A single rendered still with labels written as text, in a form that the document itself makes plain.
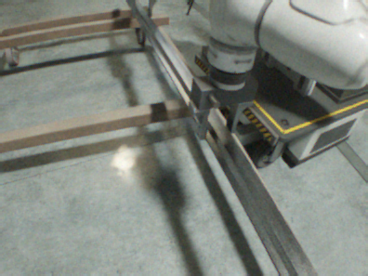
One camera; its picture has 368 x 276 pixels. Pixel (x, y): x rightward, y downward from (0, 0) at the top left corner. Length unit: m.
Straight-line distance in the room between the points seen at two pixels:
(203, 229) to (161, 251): 0.19
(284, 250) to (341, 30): 0.35
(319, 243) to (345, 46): 0.98
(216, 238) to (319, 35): 0.88
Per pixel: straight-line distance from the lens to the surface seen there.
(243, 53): 0.46
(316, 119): 1.18
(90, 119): 1.04
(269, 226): 0.49
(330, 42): 0.34
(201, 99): 0.51
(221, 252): 1.05
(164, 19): 1.80
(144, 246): 1.04
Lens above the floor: 0.97
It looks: 46 degrees down
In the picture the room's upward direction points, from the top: 5 degrees clockwise
